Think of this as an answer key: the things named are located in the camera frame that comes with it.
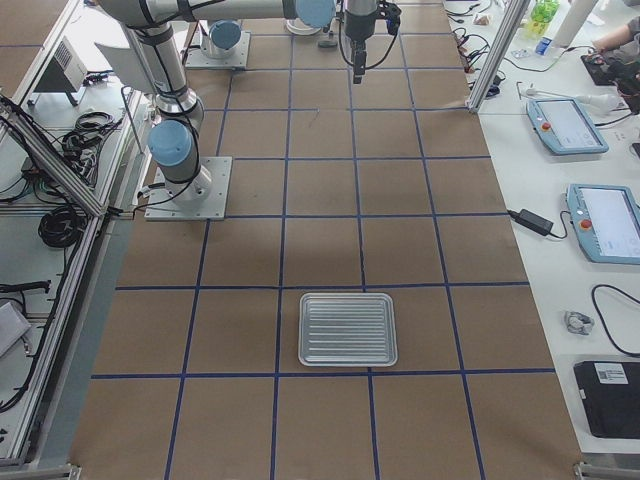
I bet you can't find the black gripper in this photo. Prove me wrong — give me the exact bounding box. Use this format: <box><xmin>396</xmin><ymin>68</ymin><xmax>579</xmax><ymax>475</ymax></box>
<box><xmin>344</xmin><ymin>0</ymin><xmax>401</xmax><ymax>84</ymax></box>

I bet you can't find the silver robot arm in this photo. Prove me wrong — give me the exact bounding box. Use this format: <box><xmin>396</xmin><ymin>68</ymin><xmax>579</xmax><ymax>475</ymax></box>
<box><xmin>200</xmin><ymin>19</ymin><xmax>241</xmax><ymax>59</ymax></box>
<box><xmin>99</xmin><ymin>1</ymin><xmax>337</xmax><ymax>201</ymax></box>

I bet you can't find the silver ribbed metal tray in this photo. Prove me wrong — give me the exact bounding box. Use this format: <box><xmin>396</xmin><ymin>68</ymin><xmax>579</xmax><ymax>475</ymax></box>
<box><xmin>298</xmin><ymin>292</ymin><xmax>399</xmax><ymax>368</ymax></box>

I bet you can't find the green drink bottle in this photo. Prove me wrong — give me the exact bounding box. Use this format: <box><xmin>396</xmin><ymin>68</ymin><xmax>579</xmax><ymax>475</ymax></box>
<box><xmin>524</xmin><ymin>0</ymin><xmax>559</xmax><ymax>39</ymax></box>

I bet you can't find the blue teach pendant far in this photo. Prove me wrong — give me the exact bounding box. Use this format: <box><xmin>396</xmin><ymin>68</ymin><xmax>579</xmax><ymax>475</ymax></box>
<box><xmin>526</xmin><ymin>98</ymin><xmax>609</xmax><ymax>156</ymax></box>

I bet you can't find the blue teach pendant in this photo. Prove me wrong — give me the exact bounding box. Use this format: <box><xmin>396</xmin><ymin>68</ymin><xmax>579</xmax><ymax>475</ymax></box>
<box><xmin>526</xmin><ymin>98</ymin><xmax>609</xmax><ymax>156</ymax></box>
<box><xmin>566</xmin><ymin>184</ymin><xmax>639</xmax><ymax>265</ymax></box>

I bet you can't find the black power brick right table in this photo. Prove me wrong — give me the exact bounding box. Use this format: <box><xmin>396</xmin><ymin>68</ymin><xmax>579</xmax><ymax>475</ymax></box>
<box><xmin>507</xmin><ymin>209</ymin><xmax>553</xmax><ymax>237</ymax></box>

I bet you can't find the blue teach pendant near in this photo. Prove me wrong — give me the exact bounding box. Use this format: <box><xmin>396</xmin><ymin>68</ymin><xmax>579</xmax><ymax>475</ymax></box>
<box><xmin>566</xmin><ymin>184</ymin><xmax>639</xmax><ymax>265</ymax></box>

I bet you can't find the black tablet device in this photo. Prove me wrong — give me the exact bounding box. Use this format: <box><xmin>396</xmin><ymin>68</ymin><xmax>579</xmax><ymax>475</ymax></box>
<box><xmin>573</xmin><ymin>361</ymin><xmax>639</xmax><ymax>440</ymax></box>

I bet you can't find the aluminium frame post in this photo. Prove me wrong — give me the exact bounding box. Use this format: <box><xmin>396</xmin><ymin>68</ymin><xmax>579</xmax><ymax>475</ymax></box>
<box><xmin>466</xmin><ymin>0</ymin><xmax>529</xmax><ymax>113</ymax></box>

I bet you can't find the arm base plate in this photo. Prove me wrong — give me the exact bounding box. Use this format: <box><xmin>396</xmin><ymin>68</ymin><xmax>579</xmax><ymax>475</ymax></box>
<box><xmin>186</xmin><ymin>31</ymin><xmax>251</xmax><ymax>70</ymax></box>
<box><xmin>144</xmin><ymin>156</ymin><xmax>232</xmax><ymax>221</ymax></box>

